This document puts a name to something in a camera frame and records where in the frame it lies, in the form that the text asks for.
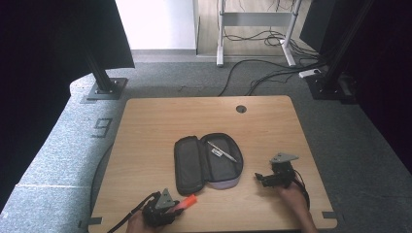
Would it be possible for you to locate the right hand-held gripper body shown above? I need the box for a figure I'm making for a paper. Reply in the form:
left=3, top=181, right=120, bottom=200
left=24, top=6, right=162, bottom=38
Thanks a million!
left=269, top=152, right=299, bottom=189

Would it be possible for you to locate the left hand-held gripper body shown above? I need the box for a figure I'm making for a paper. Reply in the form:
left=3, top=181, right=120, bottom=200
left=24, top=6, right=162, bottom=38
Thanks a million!
left=141, top=187, right=181, bottom=228

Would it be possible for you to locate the orange highlighter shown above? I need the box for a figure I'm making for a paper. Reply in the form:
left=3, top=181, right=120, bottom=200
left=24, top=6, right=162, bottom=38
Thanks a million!
left=174, top=193, right=198, bottom=212

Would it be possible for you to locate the silver pen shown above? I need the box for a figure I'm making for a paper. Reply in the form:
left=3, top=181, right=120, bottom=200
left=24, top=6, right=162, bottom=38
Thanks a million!
left=207, top=140, right=238, bottom=163

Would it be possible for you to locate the dark grey pencil case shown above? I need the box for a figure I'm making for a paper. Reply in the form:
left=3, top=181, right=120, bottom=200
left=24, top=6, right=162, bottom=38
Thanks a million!
left=173, top=132, right=245, bottom=197

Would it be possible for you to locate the person's right hand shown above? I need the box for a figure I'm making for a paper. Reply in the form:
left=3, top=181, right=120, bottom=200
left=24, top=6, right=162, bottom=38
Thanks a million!
left=275, top=183, right=308, bottom=216

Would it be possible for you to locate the person's left hand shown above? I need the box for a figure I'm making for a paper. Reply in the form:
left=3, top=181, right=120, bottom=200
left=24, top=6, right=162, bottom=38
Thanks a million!
left=125, top=209, right=164, bottom=233

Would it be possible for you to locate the grey tape piece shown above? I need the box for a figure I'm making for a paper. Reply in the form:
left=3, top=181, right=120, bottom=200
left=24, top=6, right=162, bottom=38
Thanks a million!
left=78, top=216, right=103, bottom=228

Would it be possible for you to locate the white power strip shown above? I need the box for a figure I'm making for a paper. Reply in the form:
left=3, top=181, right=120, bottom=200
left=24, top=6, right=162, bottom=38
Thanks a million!
left=298, top=68, right=323, bottom=80

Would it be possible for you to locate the black metal stand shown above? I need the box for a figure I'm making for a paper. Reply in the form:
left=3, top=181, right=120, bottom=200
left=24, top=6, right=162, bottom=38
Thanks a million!
left=305, top=0, right=359, bottom=102
left=85, top=48, right=129, bottom=101

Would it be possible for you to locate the black curtain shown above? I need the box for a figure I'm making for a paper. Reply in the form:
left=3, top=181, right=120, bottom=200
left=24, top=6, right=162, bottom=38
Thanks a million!
left=0, top=0, right=136, bottom=213
left=299, top=0, right=412, bottom=174

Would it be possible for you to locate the white panel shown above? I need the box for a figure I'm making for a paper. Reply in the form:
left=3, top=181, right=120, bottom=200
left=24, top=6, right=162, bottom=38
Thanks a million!
left=114, top=0, right=199, bottom=51

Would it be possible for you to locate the left hand-held gripper cable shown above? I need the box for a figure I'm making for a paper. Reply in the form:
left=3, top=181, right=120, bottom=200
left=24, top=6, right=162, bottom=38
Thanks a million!
left=106, top=190, right=161, bottom=233

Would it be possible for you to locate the hand-held gripper cable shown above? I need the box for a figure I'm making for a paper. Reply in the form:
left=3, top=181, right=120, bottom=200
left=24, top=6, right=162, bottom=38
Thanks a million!
left=292, top=169, right=312, bottom=212
left=106, top=190, right=161, bottom=233

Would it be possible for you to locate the right hand-held gripper cable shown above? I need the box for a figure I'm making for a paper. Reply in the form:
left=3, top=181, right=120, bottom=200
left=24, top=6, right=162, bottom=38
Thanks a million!
left=292, top=169, right=312, bottom=212

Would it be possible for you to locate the bundle of black floor cables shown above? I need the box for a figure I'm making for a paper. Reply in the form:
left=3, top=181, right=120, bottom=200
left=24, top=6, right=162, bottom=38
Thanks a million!
left=245, top=66, right=325, bottom=97

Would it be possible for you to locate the long black floor cable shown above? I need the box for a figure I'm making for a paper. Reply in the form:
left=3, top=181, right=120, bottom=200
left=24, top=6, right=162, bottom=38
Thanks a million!
left=218, top=58, right=300, bottom=97

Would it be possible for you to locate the tangle of cables under desk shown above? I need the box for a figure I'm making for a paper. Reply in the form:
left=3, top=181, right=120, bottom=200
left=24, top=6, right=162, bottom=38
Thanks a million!
left=223, top=28, right=320, bottom=61

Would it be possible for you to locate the white desk frame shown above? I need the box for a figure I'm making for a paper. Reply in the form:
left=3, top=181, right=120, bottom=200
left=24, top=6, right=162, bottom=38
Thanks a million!
left=216, top=0, right=304, bottom=68

